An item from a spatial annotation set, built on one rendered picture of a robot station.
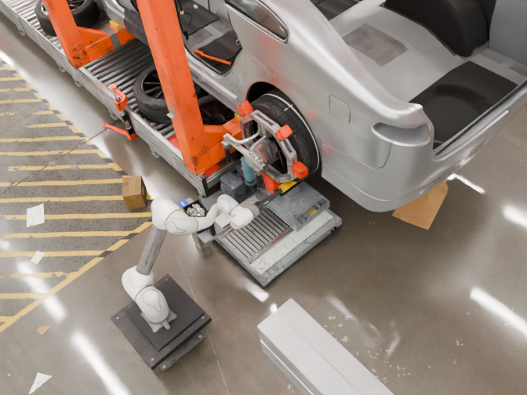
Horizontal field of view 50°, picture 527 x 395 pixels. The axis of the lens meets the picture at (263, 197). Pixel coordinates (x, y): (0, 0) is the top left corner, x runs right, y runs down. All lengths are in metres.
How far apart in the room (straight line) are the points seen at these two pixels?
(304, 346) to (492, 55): 4.02
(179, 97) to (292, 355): 3.05
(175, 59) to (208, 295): 1.75
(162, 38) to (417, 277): 2.46
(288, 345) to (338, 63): 2.47
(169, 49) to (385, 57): 1.67
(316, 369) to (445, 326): 3.30
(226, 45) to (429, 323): 2.81
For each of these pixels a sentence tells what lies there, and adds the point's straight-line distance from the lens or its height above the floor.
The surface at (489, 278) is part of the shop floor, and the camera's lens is 4.50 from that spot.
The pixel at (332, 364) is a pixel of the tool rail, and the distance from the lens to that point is 0.97.
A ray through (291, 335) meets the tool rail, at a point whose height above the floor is 2.82.
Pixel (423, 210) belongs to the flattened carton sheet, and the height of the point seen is 0.01.
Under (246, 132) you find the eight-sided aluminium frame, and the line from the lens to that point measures 4.22.
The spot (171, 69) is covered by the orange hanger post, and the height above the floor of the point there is 1.52.
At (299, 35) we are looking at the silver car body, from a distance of 3.45.
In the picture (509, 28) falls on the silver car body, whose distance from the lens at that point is 4.71.
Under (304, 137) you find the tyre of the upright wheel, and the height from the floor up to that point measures 1.05.
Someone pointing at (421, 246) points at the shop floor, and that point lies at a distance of 4.56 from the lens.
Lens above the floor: 3.71
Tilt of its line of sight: 50 degrees down
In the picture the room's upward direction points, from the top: 9 degrees counter-clockwise
